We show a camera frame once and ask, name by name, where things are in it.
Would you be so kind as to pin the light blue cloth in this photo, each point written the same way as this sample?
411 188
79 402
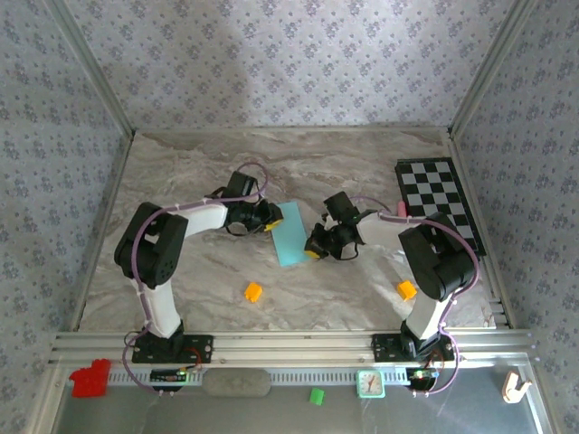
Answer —
291 235

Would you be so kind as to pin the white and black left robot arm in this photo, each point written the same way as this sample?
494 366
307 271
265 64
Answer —
154 253

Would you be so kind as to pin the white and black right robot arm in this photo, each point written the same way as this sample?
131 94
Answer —
434 262

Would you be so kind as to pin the small pink object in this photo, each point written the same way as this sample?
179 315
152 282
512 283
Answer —
401 208

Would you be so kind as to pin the orange toy block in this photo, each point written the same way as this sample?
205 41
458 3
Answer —
253 292
406 290

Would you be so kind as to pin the black and grey chessboard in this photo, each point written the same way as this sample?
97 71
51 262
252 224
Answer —
434 185

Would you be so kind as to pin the small teal clock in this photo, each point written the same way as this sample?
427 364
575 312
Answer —
371 384

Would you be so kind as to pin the green toy block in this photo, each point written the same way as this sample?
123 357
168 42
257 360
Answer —
317 396

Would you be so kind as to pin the grey oval stone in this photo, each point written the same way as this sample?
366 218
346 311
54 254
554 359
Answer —
236 383

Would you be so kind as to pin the red toy brick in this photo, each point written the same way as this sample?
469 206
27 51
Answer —
90 380

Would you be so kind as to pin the wooden hook piece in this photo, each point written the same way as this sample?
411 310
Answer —
513 389

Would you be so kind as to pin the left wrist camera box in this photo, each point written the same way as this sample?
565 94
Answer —
242 185

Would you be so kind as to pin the aluminium mounting rail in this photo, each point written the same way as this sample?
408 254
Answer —
289 348

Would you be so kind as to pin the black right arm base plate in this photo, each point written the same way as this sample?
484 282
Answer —
384 348

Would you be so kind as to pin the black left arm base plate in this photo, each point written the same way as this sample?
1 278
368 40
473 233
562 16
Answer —
199 349

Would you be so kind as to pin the aluminium frame post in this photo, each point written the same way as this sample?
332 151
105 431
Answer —
92 68
487 68

